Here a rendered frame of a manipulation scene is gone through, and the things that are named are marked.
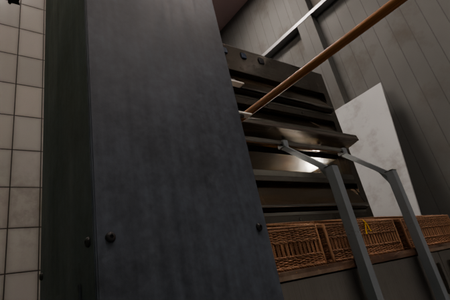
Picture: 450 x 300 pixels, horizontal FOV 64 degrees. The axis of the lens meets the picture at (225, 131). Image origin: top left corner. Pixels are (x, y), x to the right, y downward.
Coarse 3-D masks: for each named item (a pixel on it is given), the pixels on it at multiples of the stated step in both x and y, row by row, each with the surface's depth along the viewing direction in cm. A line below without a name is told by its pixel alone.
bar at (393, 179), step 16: (272, 144) 170; (288, 144) 175; (304, 144) 184; (304, 160) 163; (352, 160) 197; (336, 176) 148; (384, 176) 183; (336, 192) 146; (400, 192) 174; (400, 208) 173; (352, 224) 139; (416, 224) 167; (352, 240) 138; (416, 240) 166; (368, 256) 136; (432, 256) 163; (368, 272) 132; (432, 272) 159; (368, 288) 131; (432, 288) 158
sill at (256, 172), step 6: (258, 174) 209; (264, 174) 212; (270, 174) 215; (276, 174) 218; (282, 174) 221; (288, 174) 224; (294, 174) 228; (300, 174) 231; (306, 174) 235; (312, 174) 239; (318, 174) 242; (342, 174) 259
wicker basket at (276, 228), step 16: (272, 224) 160; (288, 224) 153; (304, 224) 139; (272, 240) 125; (288, 240) 130; (304, 240) 134; (320, 240) 139; (288, 256) 126; (304, 256) 131; (320, 256) 135
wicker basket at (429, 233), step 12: (384, 216) 244; (396, 216) 237; (420, 216) 226; (432, 216) 202; (444, 216) 211; (396, 228) 183; (432, 228) 197; (444, 228) 204; (408, 240) 177; (432, 240) 190; (444, 240) 197
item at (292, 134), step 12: (252, 120) 205; (252, 132) 212; (264, 132) 216; (276, 132) 220; (288, 132) 224; (300, 132) 229; (312, 132) 234; (324, 132) 243; (252, 144) 223; (312, 144) 248; (324, 144) 254; (336, 144) 260; (348, 144) 266
